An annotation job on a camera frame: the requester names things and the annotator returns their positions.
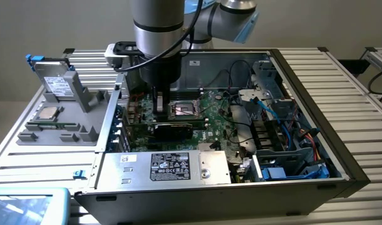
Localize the light blue teach pendant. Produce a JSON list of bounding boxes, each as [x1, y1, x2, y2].
[[0, 187, 73, 225]]

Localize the blue SATA wire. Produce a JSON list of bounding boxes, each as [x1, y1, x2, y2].
[[253, 97, 306, 152]]

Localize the hard disk with blue caddy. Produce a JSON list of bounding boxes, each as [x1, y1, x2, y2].
[[24, 54, 77, 97]]

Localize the CPU socket with metal frame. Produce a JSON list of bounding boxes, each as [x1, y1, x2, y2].
[[167, 97, 206, 120]]

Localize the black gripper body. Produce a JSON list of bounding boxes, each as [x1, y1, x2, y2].
[[138, 55, 183, 88]]

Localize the grey plastic drive bay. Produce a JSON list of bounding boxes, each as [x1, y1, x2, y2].
[[252, 119, 332, 183]]

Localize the silver case side panel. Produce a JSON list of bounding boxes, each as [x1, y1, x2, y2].
[[0, 77, 123, 189]]

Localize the green motherboard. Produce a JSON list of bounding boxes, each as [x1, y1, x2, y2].
[[123, 90, 244, 163]]

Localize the black looped case wire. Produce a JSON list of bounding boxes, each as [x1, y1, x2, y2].
[[206, 60, 253, 96]]

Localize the blue empty disk caddy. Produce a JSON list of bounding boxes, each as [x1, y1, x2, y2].
[[261, 164, 332, 181]]

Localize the green RAM stick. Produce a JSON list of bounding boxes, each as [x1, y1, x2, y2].
[[27, 121, 77, 130]]

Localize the black cable beside table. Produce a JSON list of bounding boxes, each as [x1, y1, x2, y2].
[[368, 68, 382, 102]]

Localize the silver power supply unit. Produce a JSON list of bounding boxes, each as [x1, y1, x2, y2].
[[95, 150, 233, 191]]

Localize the grey parts rack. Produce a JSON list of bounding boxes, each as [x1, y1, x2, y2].
[[15, 71, 113, 146]]

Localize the aluminium rail frame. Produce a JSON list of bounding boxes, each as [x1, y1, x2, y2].
[[361, 46, 382, 71]]

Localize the small silver heat sink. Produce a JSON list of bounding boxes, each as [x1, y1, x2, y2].
[[197, 143, 217, 154]]

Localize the open black PC case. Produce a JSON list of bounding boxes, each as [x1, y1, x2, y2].
[[74, 48, 372, 225]]

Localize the metal disk bay cage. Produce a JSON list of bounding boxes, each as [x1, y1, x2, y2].
[[237, 59, 302, 119]]

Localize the black RAM slots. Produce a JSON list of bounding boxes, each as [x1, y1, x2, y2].
[[171, 90, 206, 99]]

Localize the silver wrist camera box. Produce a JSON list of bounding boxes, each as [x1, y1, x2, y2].
[[105, 41, 139, 69]]

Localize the silver CPU chip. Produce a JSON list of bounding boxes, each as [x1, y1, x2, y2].
[[38, 106, 66, 121]]

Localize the red yellow power wires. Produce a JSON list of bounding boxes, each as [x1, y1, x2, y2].
[[298, 128, 324, 165]]

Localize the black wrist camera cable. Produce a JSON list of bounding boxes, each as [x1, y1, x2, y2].
[[114, 0, 207, 72]]

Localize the black graphics card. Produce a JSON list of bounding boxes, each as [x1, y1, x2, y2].
[[125, 120, 207, 144]]

